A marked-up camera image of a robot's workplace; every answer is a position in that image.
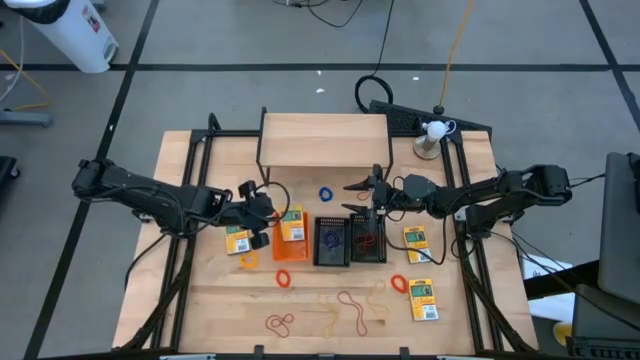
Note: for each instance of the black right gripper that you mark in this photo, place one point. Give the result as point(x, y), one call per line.
point(387, 195)

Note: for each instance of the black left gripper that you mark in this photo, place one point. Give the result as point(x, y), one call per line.
point(247, 215)

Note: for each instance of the red rubber band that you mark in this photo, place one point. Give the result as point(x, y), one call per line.
point(356, 310)
point(363, 196)
point(365, 240)
point(266, 324)

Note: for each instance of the yellow blister card pack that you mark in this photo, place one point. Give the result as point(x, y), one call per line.
point(416, 245)
point(295, 230)
point(239, 244)
point(423, 300)

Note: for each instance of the orange plastic basket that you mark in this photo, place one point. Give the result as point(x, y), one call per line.
point(290, 251)

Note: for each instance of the blue spiral wrist coil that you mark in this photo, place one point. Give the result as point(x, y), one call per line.
point(320, 194)

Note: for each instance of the black plastic basket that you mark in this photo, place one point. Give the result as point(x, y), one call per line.
point(367, 256)
point(320, 256)

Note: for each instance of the orange spiral wrist coil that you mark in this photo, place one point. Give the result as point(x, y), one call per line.
point(393, 281)

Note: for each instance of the yellow rubber band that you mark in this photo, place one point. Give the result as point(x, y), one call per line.
point(334, 312)
point(371, 300)

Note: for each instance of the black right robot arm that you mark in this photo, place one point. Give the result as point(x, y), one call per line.
point(500, 192)

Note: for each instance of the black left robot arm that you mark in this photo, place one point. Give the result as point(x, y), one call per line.
point(150, 197)

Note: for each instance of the wooden shelf riser black legs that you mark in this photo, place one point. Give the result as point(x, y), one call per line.
point(325, 140)

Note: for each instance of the black perforated panel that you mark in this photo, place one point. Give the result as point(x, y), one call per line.
point(400, 117)

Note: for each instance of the white bulb lamp metal base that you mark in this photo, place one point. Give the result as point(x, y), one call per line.
point(434, 131)

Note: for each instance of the black table clamp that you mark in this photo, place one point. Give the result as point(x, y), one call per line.
point(258, 351)
point(404, 352)

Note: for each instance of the white paper sheet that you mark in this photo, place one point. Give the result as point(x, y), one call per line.
point(552, 307)

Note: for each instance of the yellow round object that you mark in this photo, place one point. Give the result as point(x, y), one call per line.
point(562, 332)

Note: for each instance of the grey metal box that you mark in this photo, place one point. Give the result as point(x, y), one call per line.
point(622, 225)

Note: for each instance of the grey stand base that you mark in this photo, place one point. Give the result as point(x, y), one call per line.
point(25, 118)

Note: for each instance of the black floor object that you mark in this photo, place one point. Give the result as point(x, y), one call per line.
point(6, 172)

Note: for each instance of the white cylindrical bin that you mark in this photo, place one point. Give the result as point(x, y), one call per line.
point(70, 35)

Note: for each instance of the dark grey equipment box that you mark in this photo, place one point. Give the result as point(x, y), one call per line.
point(605, 325)

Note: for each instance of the black metal rig frame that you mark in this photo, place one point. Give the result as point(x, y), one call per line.
point(230, 133)

